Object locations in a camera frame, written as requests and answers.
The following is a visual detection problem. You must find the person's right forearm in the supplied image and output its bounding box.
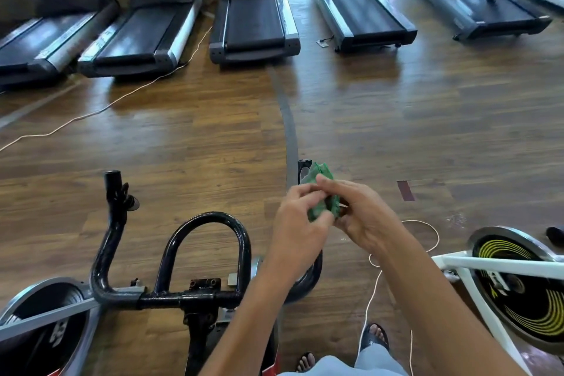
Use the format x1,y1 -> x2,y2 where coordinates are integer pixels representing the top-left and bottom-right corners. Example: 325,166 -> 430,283
379,226 -> 525,376

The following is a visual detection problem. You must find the person's left hand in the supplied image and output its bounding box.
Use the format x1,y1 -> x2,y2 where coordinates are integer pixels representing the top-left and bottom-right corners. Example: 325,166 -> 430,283
263,182 -> 336,288

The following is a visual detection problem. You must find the white bike with yellow flywheel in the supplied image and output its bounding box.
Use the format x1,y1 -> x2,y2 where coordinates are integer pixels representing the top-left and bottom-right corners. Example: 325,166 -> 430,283
432,226 -> 564,376

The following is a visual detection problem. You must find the thin white cable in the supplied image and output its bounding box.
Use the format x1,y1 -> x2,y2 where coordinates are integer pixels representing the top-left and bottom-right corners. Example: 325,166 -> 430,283
363,219 -> 442,376

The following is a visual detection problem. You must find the green checkered cleaning cloth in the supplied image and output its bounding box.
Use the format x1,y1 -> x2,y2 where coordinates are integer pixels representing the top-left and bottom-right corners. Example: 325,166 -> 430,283
302,162 -> 347,220

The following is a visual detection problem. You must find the person's right hand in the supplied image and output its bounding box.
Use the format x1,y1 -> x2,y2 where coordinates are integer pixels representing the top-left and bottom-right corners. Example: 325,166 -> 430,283
313,176 -> 407,253

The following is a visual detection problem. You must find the person's left forearm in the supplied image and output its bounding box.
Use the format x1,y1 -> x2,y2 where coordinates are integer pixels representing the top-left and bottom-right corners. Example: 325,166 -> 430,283
201,266 -> 305,376

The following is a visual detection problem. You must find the black sandal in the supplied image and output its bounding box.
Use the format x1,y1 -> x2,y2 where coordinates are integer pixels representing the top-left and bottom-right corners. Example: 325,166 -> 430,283
295,352 -> 317,374
360,323 -> 391,355

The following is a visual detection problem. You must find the white floor cable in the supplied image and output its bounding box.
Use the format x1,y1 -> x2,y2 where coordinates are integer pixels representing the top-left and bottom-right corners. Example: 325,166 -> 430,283
0,14 -> 215,154

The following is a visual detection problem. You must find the red and grey spin bike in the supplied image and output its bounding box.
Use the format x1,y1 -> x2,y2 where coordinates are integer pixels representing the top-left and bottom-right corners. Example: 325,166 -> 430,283
0,160 -> 324,376

